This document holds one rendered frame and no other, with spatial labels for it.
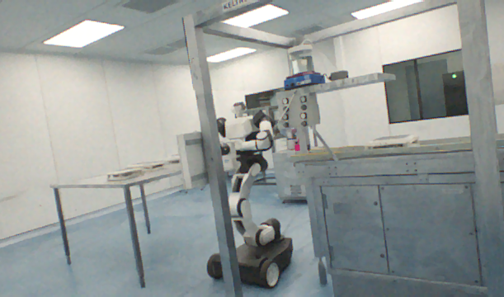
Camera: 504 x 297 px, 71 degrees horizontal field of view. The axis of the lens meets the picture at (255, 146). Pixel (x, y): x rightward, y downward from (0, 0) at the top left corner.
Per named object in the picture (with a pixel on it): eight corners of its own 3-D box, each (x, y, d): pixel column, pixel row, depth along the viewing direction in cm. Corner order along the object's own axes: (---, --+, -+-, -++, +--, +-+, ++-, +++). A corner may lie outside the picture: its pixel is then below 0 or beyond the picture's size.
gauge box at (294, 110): (280, 129, 218) (276, 97, 217) (289, 128, 227) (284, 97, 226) (313, 124, 206) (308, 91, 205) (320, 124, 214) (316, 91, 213)
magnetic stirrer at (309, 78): (282, 91, 218) (280, 77, 217) (299, 91, 235) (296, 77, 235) (312, 86, 206) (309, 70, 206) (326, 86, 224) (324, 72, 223)
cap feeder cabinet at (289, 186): (278, 204, 521) (270, 153, 517) (295, 195, 568) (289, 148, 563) (317, 204, 486) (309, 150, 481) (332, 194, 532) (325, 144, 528)
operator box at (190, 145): (183, 189, 165) (174, 134, 163) (208, 181, 178) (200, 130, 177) (192, 189, 161) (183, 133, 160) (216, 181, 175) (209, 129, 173)
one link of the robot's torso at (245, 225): (252, 235, 307) (228, 195, 285) (272, 237, 295) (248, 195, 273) (245, 249, 296) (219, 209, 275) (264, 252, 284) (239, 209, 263)
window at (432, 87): (388, 124, 691) (381, 65, 684) (388, 124, 692) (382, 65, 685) (470, 114, 613) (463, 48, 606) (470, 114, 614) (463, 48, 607)
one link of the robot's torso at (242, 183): (231, 219, 283) (247, 168, 306) (248, 219, 273) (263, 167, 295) (219, 210, 273) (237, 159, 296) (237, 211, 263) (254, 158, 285)
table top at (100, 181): (49, 187, 378) (49, 185, 378) (139, 168, 463) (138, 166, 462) (124, 188, 283) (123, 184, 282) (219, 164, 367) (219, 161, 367)
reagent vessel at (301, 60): (286, 77, 219) (282, 46, 218) (298, 77, 232) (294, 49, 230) (308, 71, 210) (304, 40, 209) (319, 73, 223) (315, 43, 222)
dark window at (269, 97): (251, 139, 880) (244, 95, 873) (251, 139, 881) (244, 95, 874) (297, 134, 805) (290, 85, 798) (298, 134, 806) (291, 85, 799)
